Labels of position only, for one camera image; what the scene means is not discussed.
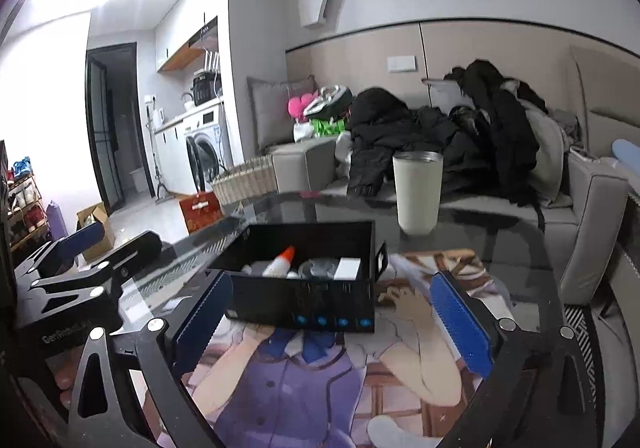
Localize white cloth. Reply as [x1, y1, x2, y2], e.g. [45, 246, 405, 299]
[292, 120, 319, 143]

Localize white charger plug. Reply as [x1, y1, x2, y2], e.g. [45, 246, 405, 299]
[334, 258, 362, 281]

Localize mop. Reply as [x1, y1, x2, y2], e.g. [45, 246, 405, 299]
[145, 105, 171, 201]

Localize wicker laundry basket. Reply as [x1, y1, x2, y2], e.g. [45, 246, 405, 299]
[210, 155, 279, 207]

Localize wooden shoe rack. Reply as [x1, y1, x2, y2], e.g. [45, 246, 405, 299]
[5, 155, 49, 255]

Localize large grey cushion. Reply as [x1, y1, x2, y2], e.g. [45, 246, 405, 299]
[246, 75, 317, 149]

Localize purple rolled mat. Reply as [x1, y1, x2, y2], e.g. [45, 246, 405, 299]
[46, 200, 69, 243]

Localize range hood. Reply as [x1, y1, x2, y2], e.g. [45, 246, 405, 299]
[189, 16, 220, 49]

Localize glue bottle with orange cap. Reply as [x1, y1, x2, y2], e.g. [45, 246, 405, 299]
[261, 247, 296, 277]

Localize white washing machine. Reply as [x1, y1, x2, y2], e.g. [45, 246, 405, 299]
[184, 105, 232, 194]

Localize white wall cabinets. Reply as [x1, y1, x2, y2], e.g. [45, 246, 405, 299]
[155, 0, 233, 74]

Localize beige bed headboard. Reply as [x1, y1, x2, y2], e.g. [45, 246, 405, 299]
[567, 45, 640, 155]

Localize black cardboard box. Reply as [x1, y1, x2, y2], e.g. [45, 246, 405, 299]
[206, 220, 390, 333]

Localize white tumbler cup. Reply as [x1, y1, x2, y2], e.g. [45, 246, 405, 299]
[392, 151, 445, 237]

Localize dark glass door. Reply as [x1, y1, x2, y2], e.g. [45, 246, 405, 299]
[86, 42, 139, 217]

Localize red paper bag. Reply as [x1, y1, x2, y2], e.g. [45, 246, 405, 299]
[179, 192, 224, 235]

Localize small grey cushion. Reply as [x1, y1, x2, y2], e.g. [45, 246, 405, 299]
[422, 76, 466, 109]

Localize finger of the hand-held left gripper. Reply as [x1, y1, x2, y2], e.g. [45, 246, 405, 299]
[15, 222, 107, 281]
[30, 230, 163, 303]

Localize grey chair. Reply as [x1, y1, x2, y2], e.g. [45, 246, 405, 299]
[606, 193, 640, 448]

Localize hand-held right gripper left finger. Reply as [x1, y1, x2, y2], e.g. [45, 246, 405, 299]
[67, 272, 235, 448]

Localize pink plush toy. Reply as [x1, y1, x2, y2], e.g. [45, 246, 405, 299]
[287, 95, 316, 118]

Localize black coat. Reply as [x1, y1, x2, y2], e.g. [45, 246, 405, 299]
[445, 60, 542, 207]

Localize grey garment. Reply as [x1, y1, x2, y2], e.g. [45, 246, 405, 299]
[520, 100, 574, 209]

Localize blue pillow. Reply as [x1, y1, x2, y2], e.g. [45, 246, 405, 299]
[612, 138, 640, 167]

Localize black and white round cushion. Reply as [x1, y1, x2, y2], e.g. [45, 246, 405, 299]
[304, 84, 354, 119]

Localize black white striped rug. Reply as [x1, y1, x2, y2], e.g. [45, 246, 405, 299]
[565, 303, 602, 410]

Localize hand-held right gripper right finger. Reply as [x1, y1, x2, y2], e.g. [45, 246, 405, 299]
[430, 271, 598, 448]

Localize green cloth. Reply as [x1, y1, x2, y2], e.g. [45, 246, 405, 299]
[312, 119, 347, 137]

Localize grey sofa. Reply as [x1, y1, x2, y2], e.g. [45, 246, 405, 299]
[270, 133, 631, 305]

